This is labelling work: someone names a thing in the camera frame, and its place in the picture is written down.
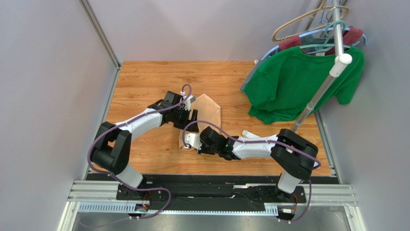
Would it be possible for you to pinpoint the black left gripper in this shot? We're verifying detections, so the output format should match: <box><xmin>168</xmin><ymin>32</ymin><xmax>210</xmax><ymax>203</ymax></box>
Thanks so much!
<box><xmin>171</xmin><ymin>106</ymin><xmax>199</xmax><ymax>132</ymax></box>

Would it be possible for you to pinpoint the beige cloth napkin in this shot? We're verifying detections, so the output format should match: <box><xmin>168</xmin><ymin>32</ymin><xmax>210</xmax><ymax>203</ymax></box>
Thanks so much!
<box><xmin>179</xmin><ymin>94</ymin><xmax>222</xmax><ymax>151</ymax></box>

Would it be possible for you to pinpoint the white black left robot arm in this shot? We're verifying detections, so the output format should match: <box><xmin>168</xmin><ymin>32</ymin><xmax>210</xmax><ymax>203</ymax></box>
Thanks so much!
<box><xmin>88</xmin><ymin>91</ymin><xmax>199</xmax><ymax>189</ymax></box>

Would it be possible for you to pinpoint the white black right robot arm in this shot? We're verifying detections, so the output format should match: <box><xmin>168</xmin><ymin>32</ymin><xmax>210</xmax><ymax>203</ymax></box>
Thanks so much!
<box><xmin>198</xmin><ymin>127</ymin><xmax>321</xmax><ymax>194</ymax></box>

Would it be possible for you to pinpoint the green t-shirt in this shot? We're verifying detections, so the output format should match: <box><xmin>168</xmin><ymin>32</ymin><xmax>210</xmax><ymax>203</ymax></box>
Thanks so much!
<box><xmin>244</xmin><ymin>47</ymin><xmax>365</xmax><ymax>124</ymax></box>

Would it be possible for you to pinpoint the light blue hanger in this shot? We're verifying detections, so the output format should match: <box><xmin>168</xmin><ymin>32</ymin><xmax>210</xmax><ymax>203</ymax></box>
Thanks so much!
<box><xmin>256</xmin><ymin>26</ymin><xmax>368</xmax><ymax>62</ymax></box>

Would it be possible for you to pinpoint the teal plastic hanger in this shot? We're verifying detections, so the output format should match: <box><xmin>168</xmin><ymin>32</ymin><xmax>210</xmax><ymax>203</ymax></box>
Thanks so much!
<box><xmin>299</xmin><ymin>20</ymin><xmax>351</xmax><ymax>54</ymax></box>

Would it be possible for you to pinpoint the silver white clothes rack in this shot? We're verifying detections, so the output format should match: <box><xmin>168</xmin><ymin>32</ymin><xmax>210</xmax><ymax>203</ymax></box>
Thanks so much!
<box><xmin>278</xmin><ymin>1</ymin><xmax>352</xmax><ymax>131</ymax></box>

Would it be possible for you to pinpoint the red garment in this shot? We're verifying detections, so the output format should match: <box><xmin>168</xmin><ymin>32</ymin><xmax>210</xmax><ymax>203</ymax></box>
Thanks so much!
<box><xmin>272</xmin><ymin>26</ymin><xmax>364</xmax><ymax>56</ymax></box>

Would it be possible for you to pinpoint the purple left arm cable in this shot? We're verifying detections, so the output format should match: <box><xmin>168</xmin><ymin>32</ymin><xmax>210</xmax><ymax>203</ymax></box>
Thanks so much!
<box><xmin>87</xmin><ymin>84</ymin><xmax>193</xmax><ymax>220</ymax></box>

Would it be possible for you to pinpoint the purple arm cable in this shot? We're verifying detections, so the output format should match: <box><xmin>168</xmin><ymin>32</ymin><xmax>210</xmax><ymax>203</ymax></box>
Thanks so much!
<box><xmin>181</xmin><ymin>120</ymin><xmax>321</xmax><ymax>224</ymax></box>
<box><xmin>87</xmin><ymin>84</ymin><xmax>193</xmax><ymax>220</ymax></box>

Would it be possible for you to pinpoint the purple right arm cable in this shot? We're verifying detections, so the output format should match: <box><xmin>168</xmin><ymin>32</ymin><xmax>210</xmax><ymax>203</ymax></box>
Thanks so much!
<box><xmin>181</xmin><ymin>120</ymin><xmax>321</xmax><ymax>224</ymax></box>

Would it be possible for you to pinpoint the aluminium front rail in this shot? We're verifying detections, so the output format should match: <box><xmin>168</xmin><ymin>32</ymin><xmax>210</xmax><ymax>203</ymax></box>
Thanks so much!
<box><xmin>58</xmin><ymin>174</ymin><xmax>366</xmax><ymax>231</ymax></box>

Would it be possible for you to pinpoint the aluminium frame rail left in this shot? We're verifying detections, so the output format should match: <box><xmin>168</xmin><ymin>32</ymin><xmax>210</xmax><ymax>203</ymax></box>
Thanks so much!
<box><xmin>78</xmin><ymin>0</ymin><xmax>121</xmax><ymax>70</ymax></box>

